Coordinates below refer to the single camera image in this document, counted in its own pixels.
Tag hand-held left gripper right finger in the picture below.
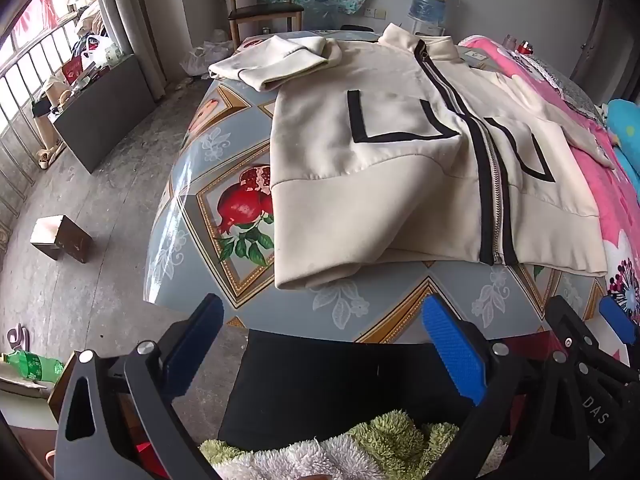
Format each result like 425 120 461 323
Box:
422 294 591 480

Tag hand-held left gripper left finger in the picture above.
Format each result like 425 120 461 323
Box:
52 292 226 480

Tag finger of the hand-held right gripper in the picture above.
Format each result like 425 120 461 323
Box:
598 295 640 348
544 295 595 358

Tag cream jacket with black trim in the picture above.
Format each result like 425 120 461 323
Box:
209 22 617 291

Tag pink floral blanket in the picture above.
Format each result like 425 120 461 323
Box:
457 34 640 356

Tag person's black garment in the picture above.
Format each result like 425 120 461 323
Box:
217 329 501 453

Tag green plastic bottle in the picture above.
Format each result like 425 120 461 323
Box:
5 350 66 383

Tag fuzzy green white sweater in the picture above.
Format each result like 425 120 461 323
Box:
200 410 511 480

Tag brown box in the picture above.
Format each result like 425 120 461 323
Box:
30 215 93 264

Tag cyan pillow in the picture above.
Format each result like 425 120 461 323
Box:
602 99 640 186

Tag grey lace cloth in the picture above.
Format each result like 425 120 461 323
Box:
520 55 608 121

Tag fruit print tablecloth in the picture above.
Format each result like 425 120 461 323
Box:
145 30 608 343

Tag grey cabinet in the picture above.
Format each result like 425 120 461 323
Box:
32 52 158 175

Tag clear plastic bag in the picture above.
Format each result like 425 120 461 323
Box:
180 30 236 78

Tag white plastic bag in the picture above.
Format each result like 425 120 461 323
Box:
82 35 123 68

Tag white water dispenser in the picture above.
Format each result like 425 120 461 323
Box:
407 20 448 38

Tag metal window railing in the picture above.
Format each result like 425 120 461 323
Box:
0 10 86 241

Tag grey curtain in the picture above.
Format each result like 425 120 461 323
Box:
95 0 168 101

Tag wooden chair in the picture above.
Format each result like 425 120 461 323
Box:
225 0 306 41

